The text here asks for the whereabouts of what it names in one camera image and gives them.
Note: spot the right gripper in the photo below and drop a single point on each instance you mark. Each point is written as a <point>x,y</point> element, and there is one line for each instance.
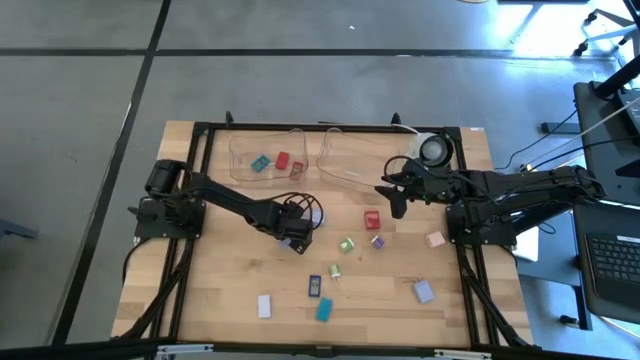
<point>425,185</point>

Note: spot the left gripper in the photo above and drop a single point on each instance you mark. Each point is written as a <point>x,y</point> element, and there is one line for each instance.
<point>287,222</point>

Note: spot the red wall charger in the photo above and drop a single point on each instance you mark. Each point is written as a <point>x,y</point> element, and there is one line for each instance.
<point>371,220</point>

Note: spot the green white pronged charger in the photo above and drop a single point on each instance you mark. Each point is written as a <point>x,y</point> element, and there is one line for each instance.
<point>334,271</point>

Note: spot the dark blue small box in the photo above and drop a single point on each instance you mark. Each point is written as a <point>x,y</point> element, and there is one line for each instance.
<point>314,286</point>

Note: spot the green cube charger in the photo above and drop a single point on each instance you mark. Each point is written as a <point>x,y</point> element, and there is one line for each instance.
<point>346,245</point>

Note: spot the purple white small charger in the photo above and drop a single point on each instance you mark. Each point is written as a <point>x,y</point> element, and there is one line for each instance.
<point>377,242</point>

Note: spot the pink wall charger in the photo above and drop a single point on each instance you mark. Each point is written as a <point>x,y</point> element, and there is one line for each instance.
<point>435,239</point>

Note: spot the white small box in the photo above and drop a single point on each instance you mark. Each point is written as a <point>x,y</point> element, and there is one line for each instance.
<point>264,306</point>

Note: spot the small red box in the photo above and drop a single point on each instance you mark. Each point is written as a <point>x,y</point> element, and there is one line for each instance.
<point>282,160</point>
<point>297,170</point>

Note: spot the teal labelled small box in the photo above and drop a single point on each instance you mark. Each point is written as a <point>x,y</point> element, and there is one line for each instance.
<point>260,163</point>

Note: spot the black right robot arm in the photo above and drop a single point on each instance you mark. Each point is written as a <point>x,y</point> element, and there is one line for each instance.
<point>525,182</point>

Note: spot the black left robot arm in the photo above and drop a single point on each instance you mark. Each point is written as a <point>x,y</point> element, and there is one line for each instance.
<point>225,197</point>

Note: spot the white office chair base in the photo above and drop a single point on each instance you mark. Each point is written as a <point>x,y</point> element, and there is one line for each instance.
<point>580,49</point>

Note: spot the clear plastic bin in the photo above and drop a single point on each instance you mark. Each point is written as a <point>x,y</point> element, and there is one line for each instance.
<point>240,150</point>
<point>350,150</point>

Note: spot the plain teal small box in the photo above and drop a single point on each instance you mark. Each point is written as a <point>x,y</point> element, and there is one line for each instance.
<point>324,309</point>

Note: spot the white paper sheet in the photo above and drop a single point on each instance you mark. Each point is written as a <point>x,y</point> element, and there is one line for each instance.
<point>527,245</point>

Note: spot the dark grey side desk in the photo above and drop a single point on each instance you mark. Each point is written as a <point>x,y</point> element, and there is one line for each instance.
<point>610,220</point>

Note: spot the black keyboard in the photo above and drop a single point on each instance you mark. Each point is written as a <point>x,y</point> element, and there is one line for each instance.
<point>615,260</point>

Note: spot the grey blue floor stand leg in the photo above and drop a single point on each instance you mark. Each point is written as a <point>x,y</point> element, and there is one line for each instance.
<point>15,230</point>

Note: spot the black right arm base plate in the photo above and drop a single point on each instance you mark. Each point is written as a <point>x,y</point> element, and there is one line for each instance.
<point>460,239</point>

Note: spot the black frame clamp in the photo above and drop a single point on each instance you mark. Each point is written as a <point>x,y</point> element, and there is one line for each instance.
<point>396,119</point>
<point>229,119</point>

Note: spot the black aluminium table frame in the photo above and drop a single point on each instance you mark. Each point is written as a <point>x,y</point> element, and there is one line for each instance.
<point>300,126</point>

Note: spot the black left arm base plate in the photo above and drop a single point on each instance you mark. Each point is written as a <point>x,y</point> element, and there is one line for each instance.
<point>145,230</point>

